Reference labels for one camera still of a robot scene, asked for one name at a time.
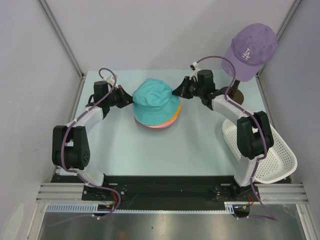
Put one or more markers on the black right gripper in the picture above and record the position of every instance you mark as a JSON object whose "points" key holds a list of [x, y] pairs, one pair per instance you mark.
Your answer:
{"points": [[182, 91]]}

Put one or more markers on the yellow hat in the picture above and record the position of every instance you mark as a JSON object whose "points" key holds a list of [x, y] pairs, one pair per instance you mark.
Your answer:
{"points": [[175, 115]]}

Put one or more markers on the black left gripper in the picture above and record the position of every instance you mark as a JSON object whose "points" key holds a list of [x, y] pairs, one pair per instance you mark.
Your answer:
{"points": [[125, 99]]}

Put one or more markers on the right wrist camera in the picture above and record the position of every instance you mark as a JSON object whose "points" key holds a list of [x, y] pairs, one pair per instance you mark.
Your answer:
{"points": [[195, 69]]}

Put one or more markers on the purple baseball cap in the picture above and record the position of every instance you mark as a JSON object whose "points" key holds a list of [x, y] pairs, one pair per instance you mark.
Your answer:
{"points": [[252, 48]]}

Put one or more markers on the aluminium frame rail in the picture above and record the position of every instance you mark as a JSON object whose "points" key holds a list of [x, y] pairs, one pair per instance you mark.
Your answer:
{"points": [[53, 23]]}

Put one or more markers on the white perforated plastic basket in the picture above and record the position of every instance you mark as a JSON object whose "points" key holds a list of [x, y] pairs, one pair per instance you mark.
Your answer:
{"points": [[279, 163]]}

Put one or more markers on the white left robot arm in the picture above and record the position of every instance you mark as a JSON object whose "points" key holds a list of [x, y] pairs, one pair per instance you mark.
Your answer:
{"points": [[70, 144]]}

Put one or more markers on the teal cap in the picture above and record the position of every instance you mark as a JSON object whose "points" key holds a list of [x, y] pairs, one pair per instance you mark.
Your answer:
{"points": [[154, 103]]}

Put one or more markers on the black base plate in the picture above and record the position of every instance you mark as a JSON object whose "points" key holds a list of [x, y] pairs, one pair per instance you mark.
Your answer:
{"points": [[175, 191]]}

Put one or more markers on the white slotted cable duct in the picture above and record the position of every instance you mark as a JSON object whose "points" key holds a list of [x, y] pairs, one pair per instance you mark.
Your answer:
{"points": [[104, 208]]}

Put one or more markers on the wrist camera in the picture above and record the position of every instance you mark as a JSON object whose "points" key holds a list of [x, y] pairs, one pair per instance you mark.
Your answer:
{"points": [[110, 80], [195, 69]]}

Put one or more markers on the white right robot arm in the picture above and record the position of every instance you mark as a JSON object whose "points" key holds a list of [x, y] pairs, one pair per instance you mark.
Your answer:
{"points": [[254, 135]]}

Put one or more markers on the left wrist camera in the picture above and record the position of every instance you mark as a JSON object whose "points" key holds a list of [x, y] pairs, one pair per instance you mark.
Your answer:
{"points": [[110, 80]]}

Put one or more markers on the grey bucket hat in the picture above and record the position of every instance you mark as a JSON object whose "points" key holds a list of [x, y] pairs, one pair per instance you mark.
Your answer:
{"points": [[140, 124]]}

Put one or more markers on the pink bucket hat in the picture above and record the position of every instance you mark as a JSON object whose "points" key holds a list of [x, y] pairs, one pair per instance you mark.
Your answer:
{"points": [[163, 125]]}

